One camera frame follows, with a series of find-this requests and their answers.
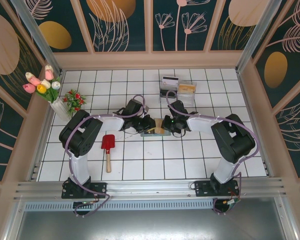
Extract green folding card holder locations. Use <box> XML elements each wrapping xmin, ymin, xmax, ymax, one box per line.
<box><xmin>140</xmin><ymin>117</ymin><xmax>171</xmax><ymax>138</ymax></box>

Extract clear stepped acrylic card stand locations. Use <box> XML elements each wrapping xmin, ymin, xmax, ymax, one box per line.
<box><xmin>158</xmin><ymin>74</ymin><xmax>180</xmax><ymax>105</ymax></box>

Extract black card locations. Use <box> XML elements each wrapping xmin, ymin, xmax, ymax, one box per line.
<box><xmin>159</xmin><ymin>88</ymin><xmax>177</xmax><ymax>98</ymax></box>

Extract gold card in box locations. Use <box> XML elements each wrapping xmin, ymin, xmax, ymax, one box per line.
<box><xmin>177</xmin><ymin>83</ymin><xmax>197</xmax><ymax>94</ymax></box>

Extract white card magnetic stripe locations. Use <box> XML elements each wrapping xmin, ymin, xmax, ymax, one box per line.
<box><xmin>161</xmin><ymin>75</ymin><xmax>179</xmax><ymax>88</ymax></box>

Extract small red flower plant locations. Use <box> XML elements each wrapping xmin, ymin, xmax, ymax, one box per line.
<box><xmin>62</xmin><ymin>89</ymin><xmax>87</xmax><ymax>116</ymax></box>

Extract white ribbed vase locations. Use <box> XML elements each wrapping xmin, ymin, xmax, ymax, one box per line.
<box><xmin>50</xmin><ymin>98</ymin><xmax>72</xmax><ymax>122</ymax></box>

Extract pastel artificial tulip bouquet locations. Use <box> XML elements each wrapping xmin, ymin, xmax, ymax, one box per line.
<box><xmin>22</xmin><ymin>64</ymin><xmax>62</xmax><ymax>104</ymax></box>

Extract grey metal sheet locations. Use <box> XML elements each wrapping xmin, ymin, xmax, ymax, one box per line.
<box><xmin>4</xmin><ymin>196</ymin><xmax>300</xmax><ymax>240</ymax></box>

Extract small green circuit board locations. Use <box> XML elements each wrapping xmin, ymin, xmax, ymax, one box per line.
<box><xmin>223</xmin><ymin>196</ymin><xmax>241</xmax><ymax>209</ymax></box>

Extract red shovel wooden handle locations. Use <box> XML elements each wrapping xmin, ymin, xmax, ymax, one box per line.
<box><xmin>100</xmin><ymin>134</ymin><xmax>116</xmax><ymax>174</ymax></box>

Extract aluminium mounting rail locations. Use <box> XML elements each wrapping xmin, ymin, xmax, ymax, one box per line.
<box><xmin>13</xmin><ymin>177</ymin><xmax>287</xmax><ymax>202</ymax></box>

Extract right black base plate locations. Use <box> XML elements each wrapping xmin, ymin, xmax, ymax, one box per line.
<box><xmin>193</xmin><ymin>179</ymin><xmax>241</xmax><ymax>198</ymax></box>

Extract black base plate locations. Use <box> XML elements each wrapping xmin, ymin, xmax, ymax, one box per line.
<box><xmin>61</xmin><ymin>181</ymin><xmax>108</xmax><ymax>200</ymax></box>
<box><xmin>193</xmin><ymin>179</ymin><xmax>241</xmax><ymax>198</ymax></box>

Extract perforated metal cable tray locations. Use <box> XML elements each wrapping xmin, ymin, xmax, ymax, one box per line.
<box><xmin>23</xmin><ymin>199</ymin><xmax>216</xmax><ymax>212</ymax></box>

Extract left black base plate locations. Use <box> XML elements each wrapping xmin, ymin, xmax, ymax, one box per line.
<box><xmin>61</xmin><ymin>181</ymin><xmax>108</xmax><ymax>200</ymax></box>

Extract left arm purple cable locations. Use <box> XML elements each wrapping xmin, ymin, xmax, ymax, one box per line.
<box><xmin>66</xmin><ymin>94</ymin><xmax>148</xmax><ymax>218</ymax></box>

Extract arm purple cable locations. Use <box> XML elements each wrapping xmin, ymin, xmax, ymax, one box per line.
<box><xmin>165</xmin><ymin>90</ymin><xmax>261</xmax><ymax>216</ymax></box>
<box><xmin>66</xmin><ymin>94</ymin><xmax>148</xmax><ymax>218</ymax></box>

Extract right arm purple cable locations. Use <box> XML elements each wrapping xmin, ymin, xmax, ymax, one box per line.
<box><xmin>165</xmin><ymin>90</ymin><xmax>261</xmax><ymax>216</ymax></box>

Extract aluminium frame post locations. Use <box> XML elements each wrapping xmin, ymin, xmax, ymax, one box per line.
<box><xmin>11</xmin><ymin>0</ymin><xmax>64</xmax><ymax>76</ymax></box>
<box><xmin>235</xmin><ymin>0</ymin><xmax>283</xmax><ymax>74</ymax></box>

